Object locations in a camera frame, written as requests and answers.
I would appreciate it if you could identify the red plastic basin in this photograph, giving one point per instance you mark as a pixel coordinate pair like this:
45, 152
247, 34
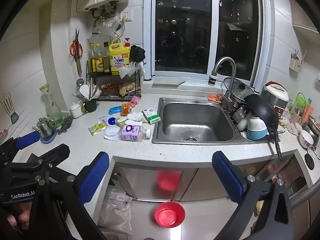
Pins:
170, 215

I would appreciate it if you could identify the beige cabinet door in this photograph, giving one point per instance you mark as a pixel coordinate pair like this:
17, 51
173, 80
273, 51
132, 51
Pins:
212, 185

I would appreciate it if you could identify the pink packet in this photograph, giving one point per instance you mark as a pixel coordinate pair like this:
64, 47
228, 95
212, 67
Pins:
135, 100

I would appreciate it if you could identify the person's left hand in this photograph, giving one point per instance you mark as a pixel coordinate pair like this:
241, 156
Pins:
21, 213

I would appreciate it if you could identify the white tissue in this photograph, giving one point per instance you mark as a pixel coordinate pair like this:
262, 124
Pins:
135, 117

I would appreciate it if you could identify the steel teapot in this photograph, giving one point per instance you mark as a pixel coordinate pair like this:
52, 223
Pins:
45, 128

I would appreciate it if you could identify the glass pot lid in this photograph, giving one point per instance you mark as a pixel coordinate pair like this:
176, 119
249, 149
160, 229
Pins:
237, 86

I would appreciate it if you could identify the black mesh bag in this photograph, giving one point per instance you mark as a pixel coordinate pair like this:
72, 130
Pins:
137, 53

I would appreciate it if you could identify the steel faucet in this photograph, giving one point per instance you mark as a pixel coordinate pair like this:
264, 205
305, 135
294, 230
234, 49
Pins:
231, 80

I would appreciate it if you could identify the yellow packet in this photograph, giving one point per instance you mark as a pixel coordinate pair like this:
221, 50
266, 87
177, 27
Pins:
98, 128

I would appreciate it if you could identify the white rice paddle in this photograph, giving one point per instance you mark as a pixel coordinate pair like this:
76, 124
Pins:
85, 90

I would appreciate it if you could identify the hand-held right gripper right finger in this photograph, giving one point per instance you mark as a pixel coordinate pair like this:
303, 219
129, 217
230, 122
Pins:
228, 177

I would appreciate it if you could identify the green lid jar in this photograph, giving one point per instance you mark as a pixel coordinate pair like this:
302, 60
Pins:
300, 103

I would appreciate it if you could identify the black wok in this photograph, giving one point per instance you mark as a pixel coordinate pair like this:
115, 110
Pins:
265, 113

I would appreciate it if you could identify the white green cardboard box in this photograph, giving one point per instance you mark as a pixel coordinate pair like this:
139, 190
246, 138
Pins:
151, 115

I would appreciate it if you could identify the blue dish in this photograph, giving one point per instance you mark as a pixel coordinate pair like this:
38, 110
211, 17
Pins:
48, 139

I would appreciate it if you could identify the steel cabinet door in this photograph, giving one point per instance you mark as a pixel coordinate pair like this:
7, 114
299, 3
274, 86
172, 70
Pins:
140, 182

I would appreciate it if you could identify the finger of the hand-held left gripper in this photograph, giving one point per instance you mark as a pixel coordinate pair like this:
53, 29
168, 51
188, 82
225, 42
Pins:
57, 152
27, 140

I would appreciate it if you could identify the orange cloth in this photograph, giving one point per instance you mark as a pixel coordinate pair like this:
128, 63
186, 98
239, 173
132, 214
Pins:
215, 97

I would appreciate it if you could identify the grey tile piece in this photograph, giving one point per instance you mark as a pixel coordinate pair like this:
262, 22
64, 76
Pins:
168, 81

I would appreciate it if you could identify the dark sauce bottle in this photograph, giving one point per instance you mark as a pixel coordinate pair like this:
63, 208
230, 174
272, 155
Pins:
106, 58

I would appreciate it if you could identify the white ceramic pot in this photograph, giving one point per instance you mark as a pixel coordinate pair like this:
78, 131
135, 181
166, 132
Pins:
76, 110

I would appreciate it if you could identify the orange packet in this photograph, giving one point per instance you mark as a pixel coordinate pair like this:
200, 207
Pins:
126, 109

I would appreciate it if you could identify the blue bottle cap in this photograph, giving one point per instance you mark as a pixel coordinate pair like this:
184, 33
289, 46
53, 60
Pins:
111, 121

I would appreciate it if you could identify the steel pot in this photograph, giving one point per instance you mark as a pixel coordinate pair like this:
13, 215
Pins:
314, 127

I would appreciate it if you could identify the ginger root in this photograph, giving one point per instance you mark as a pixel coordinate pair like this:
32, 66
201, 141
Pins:
126, 89

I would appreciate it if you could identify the blue packet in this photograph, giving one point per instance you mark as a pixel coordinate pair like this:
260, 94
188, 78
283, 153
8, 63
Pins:
115, 110

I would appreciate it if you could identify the steel sink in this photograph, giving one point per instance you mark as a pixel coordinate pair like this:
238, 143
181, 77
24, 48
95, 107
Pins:
195, 121

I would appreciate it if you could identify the yellow detergent bottle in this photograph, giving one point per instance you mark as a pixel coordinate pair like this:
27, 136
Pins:
120, 56

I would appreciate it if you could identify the yellow oil bottle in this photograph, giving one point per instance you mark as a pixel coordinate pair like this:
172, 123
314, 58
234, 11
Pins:
93, 61
99, 61

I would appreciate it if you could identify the wall utensil holder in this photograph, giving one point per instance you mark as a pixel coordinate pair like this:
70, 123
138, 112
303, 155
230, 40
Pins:
296, 61

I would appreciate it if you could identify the dark glass window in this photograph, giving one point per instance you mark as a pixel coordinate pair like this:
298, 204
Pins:
207, 25

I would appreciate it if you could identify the bag of dried chillies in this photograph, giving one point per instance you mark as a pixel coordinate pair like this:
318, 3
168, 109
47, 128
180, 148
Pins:
110, 88

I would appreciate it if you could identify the steel bowl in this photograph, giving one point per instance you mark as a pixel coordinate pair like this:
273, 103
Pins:
240, 112

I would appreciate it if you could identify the white wall socket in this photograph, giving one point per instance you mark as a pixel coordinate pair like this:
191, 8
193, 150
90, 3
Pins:
127, 16

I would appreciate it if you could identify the crumpled clear plastic bag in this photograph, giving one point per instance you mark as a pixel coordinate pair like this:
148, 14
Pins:
131, 70

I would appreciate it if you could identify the glass carafe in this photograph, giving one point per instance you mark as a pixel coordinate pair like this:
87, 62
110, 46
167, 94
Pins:
53, 110

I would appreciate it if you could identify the white blue bowl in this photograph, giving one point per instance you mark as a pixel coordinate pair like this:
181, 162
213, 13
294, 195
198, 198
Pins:
256, 130

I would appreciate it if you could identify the purple label plastic bottle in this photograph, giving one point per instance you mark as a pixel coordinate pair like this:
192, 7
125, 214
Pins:
133, 132

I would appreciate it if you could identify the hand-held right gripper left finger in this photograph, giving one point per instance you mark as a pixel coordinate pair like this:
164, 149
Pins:
96, 171

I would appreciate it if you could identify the white patterned bowl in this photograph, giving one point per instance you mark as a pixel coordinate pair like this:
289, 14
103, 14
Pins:
307, 138

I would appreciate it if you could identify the hanging clear plastic bag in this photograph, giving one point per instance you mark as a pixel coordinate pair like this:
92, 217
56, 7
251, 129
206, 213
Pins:
110, 25

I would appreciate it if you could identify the flower shaped white dish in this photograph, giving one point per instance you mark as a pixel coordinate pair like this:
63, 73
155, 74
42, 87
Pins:
295, 128

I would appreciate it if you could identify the steel wool scrubber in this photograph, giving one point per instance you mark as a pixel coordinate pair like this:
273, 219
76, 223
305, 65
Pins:
65, 124

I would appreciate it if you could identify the white rice cooker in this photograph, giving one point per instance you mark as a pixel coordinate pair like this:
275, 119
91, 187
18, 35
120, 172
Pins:
275, 96

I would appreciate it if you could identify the green mug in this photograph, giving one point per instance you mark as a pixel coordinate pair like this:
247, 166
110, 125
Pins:
90, 105

